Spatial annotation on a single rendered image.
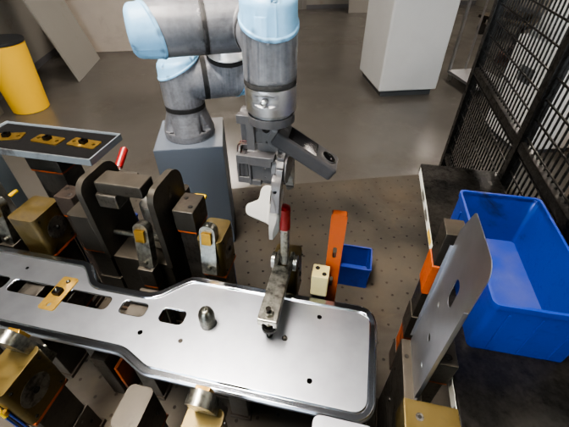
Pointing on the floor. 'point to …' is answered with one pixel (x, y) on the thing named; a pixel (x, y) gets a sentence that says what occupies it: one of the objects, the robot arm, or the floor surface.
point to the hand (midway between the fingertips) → (284, 213)
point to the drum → (19, 77)
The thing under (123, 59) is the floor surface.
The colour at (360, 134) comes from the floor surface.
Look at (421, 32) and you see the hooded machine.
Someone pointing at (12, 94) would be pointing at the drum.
